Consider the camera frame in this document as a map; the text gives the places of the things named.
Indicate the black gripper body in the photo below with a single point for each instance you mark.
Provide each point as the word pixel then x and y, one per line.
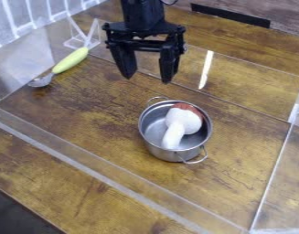
pixel 143 31

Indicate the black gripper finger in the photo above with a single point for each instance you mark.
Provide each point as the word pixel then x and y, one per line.
pixel 168 62
pixel 124 59

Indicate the white red toy mushroom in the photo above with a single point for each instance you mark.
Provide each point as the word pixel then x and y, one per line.
pixel 183 120

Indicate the silver metal pot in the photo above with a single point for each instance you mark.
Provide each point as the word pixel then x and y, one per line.
pixel 191 151

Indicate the clear acrylic stand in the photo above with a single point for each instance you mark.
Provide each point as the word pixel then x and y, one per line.
pixel 80 39

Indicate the black strip on table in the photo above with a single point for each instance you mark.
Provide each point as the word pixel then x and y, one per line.
pixel 250 20

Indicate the green handled metal spoon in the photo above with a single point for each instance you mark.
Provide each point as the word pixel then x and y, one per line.
pixel 64 65

